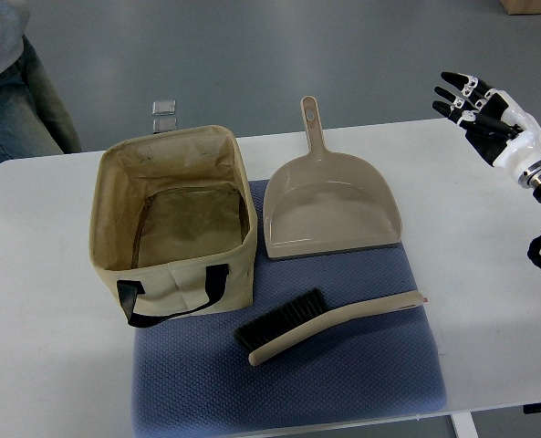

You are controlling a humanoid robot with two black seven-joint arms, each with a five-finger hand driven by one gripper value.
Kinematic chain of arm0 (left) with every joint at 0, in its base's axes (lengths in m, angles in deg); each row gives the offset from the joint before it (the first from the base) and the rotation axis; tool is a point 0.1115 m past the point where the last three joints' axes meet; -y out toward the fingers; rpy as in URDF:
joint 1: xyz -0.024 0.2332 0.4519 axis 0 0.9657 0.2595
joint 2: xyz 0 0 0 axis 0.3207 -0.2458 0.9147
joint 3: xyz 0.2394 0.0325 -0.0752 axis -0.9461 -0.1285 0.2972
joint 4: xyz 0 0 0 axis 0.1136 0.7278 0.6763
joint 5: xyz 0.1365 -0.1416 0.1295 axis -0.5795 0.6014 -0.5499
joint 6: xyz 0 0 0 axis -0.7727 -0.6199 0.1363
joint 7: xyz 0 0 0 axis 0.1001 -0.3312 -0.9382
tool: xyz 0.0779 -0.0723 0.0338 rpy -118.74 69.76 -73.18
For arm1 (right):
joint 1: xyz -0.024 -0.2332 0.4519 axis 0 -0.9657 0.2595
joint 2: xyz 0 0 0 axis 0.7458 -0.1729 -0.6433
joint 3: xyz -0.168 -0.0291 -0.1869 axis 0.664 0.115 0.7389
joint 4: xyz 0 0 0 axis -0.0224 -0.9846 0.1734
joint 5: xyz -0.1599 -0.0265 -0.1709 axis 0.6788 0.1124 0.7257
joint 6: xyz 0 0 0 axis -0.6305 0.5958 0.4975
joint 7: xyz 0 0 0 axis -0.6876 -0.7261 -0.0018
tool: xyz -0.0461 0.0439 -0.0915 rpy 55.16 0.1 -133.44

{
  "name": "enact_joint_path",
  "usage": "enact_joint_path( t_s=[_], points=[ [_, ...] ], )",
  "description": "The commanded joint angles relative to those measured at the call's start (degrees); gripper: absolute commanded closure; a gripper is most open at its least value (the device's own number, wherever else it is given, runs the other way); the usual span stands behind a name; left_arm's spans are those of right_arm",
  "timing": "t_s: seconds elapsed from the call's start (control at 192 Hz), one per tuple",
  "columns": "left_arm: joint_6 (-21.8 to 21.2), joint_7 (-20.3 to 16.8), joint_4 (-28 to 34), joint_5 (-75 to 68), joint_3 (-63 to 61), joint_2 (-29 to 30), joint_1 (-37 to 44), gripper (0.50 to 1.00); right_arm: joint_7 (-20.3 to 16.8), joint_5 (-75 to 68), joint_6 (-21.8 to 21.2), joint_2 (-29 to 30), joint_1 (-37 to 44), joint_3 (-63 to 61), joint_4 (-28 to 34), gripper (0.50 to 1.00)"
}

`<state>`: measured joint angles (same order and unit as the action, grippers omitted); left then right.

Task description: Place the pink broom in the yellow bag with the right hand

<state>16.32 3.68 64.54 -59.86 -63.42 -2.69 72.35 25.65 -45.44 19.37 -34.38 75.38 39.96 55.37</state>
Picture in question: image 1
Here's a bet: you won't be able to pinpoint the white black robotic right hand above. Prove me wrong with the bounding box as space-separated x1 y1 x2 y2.
432 72 541 188

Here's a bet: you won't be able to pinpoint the white table leg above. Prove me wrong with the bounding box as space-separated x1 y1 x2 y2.
451 412 479 438

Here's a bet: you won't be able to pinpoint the yellow fabric bag black handle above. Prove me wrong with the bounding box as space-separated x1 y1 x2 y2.
88 125 258 328

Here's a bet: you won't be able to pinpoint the beige plastic dustpan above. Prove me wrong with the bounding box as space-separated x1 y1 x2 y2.
263 96 401 259

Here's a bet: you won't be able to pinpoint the cardboard box corner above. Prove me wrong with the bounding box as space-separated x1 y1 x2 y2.
500 0 541 16

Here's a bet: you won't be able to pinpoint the upper silver floor plate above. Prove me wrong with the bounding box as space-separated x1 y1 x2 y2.
151 99 176 116

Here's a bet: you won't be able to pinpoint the silver floor plate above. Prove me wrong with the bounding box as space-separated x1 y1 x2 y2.
152 117 177 134
151 99 176 116

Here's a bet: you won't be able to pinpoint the lower silver floor plate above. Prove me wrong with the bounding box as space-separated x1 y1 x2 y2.
152 117 177 134

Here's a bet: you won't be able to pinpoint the blue textured mat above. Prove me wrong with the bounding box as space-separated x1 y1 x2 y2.
131 178 449 437

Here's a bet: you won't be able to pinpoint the beige hand broom black bristles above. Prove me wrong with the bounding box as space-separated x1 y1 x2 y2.
233 288 426 366

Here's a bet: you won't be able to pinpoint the person in grey and jeans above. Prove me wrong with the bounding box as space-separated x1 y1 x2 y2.
0 1 81 164

